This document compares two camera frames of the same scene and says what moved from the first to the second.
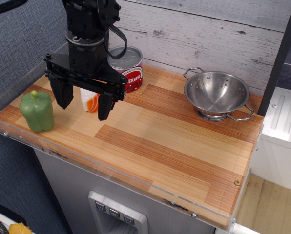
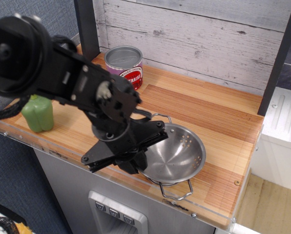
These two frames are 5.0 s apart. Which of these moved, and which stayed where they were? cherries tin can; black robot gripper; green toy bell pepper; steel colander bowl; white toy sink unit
Moved: steel colander bowl; black robot gripper
Stayed: white toy sink unit; cherries tin can; green toy bell pepper
